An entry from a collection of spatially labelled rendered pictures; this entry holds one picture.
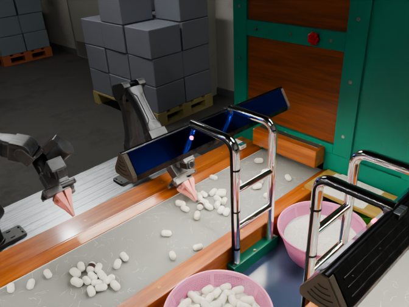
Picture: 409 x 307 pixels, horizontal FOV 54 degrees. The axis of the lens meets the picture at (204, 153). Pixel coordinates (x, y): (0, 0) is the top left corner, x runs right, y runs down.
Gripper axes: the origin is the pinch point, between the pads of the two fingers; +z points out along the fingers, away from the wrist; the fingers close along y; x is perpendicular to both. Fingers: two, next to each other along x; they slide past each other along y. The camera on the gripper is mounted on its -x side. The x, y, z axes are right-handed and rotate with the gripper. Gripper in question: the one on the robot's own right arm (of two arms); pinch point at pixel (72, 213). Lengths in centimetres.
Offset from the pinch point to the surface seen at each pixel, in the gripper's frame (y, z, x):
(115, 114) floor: 152, -131, 223
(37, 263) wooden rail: -13.2, 6.8, 8.3
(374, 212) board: 71, 50, -32
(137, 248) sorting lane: 11.2, 18.7, -0.5
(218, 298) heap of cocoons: 15.5, 42.4, -19.4
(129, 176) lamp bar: 6.9, 5.9, -31.0
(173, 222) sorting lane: 26.7, 17.3, 0.8
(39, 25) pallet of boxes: 207, -384, 374
